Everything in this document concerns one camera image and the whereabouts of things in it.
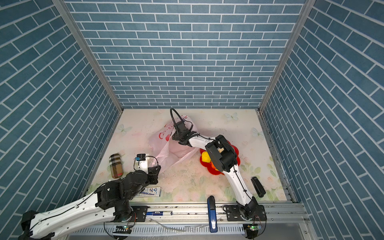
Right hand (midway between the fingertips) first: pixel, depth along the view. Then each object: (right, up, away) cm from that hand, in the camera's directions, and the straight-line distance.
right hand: (179, 133), depth 103 cm
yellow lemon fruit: (+18, -13, -17) cm, 28 cm away
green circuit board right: (+41, -43, -32) cm, 68 cm away
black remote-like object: (+46, -28, -23) cm, 58 cm away
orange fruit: (+22, -17, -18) cm, 33 cm away
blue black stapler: (+20, -36, -33) cm, 53 cm away
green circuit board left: (-23, -45, -31) cm, 59 cm away
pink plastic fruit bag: (-2, -7, -26) cm, 27 cm away
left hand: (-2, -16, -30) cm, 34 cm away
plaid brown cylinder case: (-35, -18, -16) cm, 43 cm away
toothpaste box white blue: (-12, -30, -23) cm, 40 cm away
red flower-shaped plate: (+20, -18, -17) cm, 31 cm away
